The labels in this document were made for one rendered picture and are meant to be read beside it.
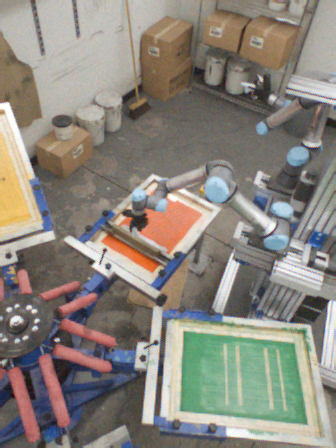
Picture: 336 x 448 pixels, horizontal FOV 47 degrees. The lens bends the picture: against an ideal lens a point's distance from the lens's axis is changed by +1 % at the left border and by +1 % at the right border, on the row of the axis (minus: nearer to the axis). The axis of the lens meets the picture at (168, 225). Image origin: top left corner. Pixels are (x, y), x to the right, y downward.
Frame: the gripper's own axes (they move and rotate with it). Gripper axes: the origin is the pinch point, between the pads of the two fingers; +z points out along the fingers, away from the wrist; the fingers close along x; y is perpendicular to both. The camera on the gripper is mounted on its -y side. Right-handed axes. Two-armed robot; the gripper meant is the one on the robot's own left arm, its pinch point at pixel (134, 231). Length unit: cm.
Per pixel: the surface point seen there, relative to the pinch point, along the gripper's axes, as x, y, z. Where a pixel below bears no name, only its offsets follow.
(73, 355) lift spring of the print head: -78, 24, -7
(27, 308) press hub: -77, -3, -19
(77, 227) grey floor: 45, -101, 113
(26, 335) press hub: -86, 6, -19
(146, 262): -4.7, 12.6, 16.2
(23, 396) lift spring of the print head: -102, 19, -8
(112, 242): -4.8, -14.0, 16.6
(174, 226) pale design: 30.1, 10.9, 16.2
